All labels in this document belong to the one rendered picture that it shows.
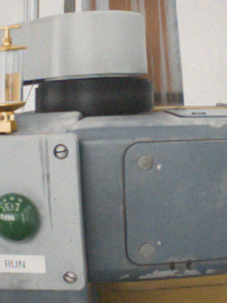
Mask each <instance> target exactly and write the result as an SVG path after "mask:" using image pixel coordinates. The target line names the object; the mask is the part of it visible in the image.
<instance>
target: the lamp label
mask: <svg viewBox="0 0 227 303"><path fill-rule="evenodd" d="M2 271H4V272H17V273H20V272H27V273H46V265H45V260H44V256H32V255H29V256H22V255H1V254H0V272H2Z"/></svg>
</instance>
